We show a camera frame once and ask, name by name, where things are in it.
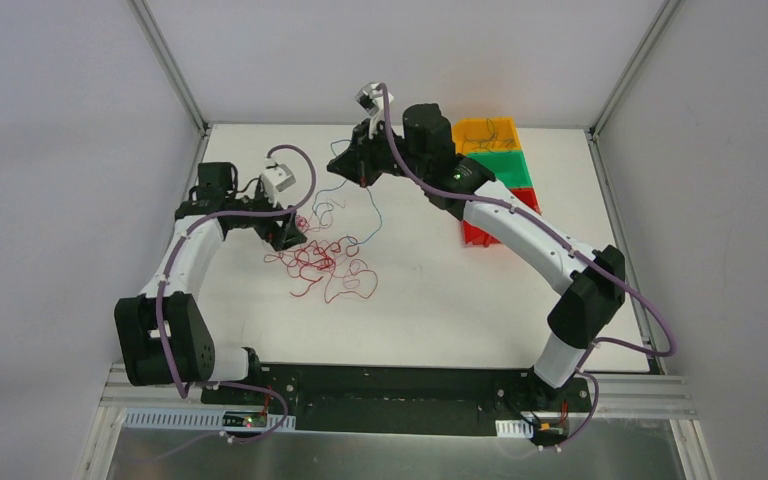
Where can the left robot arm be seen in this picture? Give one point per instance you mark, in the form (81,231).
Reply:
(162,333)

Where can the left white cable duct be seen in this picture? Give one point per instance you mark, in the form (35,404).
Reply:
(196,420)

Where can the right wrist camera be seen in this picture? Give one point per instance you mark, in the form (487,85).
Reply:
(373,99)

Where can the aluminium frame rail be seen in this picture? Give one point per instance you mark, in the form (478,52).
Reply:
(639,427)

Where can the green plastic bin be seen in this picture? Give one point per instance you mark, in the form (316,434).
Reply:
(510,166)

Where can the right circuit board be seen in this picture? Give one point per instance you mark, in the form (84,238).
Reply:
(549,436)

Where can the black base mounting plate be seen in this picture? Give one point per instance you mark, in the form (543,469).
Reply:
(403,400)

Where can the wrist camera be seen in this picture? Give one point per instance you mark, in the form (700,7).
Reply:
(373,99)
(275,179)

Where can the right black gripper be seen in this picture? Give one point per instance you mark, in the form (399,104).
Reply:
(360,157)

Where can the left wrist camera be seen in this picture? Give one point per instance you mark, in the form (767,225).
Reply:
(275,179)

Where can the yellow plastic bin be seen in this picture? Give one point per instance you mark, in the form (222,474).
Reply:
(485,134)

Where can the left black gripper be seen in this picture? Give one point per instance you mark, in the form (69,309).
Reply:
(273,221)

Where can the circuit board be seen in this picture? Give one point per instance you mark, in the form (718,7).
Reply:
(549,436)
(238,420)

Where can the white cable duct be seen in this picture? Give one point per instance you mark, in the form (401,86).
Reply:
(196,420)
(516,429)

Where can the left circuit board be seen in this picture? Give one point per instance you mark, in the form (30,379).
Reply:
(238,420)

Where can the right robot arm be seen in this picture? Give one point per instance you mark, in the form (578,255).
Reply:
(588,280)

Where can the right white cable duct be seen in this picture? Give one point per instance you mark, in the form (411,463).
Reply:
(516,429)

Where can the red plastic bin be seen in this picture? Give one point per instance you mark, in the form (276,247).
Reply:
(474,236)

